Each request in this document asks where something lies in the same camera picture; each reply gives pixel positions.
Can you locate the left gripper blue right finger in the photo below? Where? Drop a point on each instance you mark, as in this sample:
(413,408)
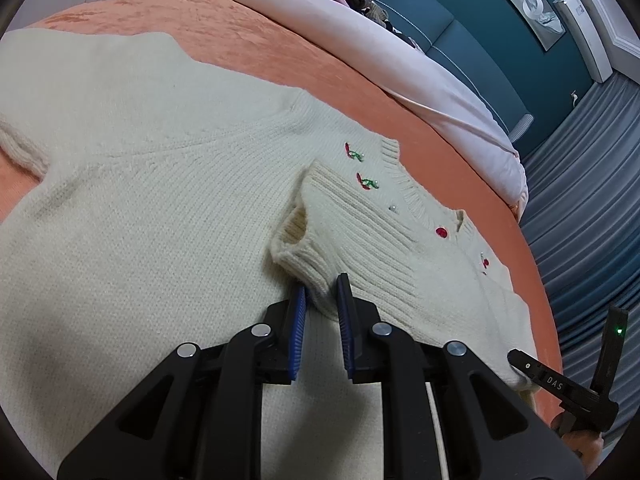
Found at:
(345,307)

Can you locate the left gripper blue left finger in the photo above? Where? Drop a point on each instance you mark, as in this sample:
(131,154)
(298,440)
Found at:
(295,325)

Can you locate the cream knitted cardigan sweater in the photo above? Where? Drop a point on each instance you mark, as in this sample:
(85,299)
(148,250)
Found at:
(190,204)

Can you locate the person right hand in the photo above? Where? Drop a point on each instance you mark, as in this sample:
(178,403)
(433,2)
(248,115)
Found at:
(587,445)

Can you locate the orange velvet bed cover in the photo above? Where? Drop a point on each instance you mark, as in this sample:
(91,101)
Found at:
(350,75)

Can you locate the pale pink duvet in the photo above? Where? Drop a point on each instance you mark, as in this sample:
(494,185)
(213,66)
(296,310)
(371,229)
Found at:
(415,81)

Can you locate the teal upholstered headboard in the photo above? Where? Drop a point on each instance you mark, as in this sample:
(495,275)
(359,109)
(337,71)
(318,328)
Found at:
(546,81)

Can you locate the white wall air conditioner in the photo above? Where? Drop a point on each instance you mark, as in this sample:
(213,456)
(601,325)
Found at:
(581,27)

